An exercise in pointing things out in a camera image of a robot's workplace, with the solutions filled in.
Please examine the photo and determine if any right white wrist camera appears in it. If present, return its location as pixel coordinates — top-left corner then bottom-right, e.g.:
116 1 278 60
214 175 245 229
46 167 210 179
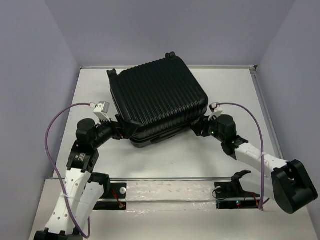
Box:
208 102 223 121

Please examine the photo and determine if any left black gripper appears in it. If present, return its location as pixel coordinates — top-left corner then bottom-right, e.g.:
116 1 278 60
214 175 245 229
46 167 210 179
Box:
92 113 140 148

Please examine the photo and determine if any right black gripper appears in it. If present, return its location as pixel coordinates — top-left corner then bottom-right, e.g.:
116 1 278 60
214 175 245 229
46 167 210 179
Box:
189 113 225 143

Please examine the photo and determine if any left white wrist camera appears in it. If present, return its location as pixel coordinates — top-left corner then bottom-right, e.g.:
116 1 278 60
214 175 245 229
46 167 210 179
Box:
89 101 111 122

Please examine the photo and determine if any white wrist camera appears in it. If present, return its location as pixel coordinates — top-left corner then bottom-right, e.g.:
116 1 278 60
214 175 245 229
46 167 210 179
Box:
208 102 223 121
89 101 111 122

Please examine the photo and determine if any metal table edge rail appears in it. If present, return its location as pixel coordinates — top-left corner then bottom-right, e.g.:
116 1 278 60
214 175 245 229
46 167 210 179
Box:
250 65 284 159

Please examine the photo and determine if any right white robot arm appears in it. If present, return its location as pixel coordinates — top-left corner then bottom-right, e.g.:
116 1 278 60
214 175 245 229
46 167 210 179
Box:
191 114 318 214

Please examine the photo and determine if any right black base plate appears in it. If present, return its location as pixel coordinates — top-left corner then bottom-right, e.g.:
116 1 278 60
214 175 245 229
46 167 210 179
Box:
212 181 260 210

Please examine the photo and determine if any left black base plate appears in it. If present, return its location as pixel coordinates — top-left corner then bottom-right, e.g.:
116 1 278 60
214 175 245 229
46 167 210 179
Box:
93 182 127 211

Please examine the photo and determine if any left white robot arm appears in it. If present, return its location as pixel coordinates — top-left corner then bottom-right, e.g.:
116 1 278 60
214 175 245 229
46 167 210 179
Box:
34 115 141 240

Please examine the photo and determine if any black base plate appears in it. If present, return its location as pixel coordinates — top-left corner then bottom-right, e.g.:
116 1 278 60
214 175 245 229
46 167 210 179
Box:
93 182 127 211
212 181 260 210

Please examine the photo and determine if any black hard-shell suitcase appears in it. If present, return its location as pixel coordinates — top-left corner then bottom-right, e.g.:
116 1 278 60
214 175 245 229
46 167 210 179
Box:
107 51 209 148

